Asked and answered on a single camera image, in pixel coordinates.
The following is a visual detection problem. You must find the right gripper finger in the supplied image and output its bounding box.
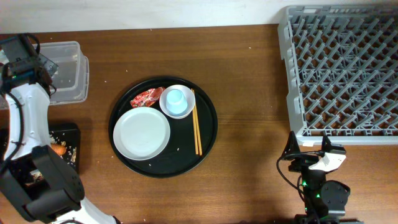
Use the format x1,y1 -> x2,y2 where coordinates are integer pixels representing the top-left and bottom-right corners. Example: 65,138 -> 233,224
322,136 -> 332,152
281,131 -> 300,161

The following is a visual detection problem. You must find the orange carrot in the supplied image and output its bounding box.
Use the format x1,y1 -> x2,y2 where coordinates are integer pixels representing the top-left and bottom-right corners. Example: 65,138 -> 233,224
51,144 -> 67,156

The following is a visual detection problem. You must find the rice pile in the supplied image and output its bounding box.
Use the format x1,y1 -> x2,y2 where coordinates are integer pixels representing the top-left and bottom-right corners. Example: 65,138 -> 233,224
26,131 -> 78,186

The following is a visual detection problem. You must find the red snack wrapper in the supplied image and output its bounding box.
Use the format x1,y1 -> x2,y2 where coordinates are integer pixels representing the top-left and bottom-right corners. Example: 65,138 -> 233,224
130,87 -> 165,108

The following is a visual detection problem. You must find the white plate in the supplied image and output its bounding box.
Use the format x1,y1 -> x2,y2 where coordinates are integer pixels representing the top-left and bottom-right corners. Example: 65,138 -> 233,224
113,107 -> 171,161

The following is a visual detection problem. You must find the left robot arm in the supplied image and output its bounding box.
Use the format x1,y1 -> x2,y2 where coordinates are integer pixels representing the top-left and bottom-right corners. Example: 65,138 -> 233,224
1,55 -> 118,223

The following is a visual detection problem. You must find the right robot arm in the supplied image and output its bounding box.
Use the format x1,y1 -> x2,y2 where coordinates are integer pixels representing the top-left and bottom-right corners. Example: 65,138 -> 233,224
276,131 -> 351,224

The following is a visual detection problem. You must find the black waste bin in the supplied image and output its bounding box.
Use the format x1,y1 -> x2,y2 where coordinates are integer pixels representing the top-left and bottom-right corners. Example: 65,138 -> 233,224
1,123 -> 80,187

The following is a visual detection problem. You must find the grey dishwasher rack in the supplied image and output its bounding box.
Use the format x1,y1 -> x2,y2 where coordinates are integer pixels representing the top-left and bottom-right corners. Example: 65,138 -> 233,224
277,4 -> 397,146

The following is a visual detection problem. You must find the clear plastic bin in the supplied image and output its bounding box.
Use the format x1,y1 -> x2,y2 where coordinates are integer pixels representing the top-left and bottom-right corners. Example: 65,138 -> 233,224
0,40 -> 90,110

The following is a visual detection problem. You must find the round black tray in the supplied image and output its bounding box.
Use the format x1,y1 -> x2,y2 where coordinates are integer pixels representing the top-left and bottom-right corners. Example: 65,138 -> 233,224
108,77 -> 218,178

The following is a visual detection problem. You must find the wooden chopstick right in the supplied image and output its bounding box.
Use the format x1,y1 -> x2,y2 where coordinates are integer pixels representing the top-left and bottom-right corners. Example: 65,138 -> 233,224
195,103 -> 203,156

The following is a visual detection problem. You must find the wooden chopstick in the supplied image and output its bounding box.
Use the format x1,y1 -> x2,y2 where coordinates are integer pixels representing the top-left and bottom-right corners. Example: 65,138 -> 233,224
191,89 -> 199,155
195,103 -> 203,156

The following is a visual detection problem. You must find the wooden chopstick left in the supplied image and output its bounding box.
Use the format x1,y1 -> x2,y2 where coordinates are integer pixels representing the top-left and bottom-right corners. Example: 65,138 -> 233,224
191,89 -> 199,155

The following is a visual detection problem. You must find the light blue cup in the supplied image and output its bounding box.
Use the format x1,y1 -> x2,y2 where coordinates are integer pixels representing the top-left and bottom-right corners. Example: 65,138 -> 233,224
166,89 -> 188,115

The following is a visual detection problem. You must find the white bowl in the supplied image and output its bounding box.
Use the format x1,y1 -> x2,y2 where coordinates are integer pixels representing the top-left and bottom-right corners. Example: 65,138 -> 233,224
159,85 -> 194,119

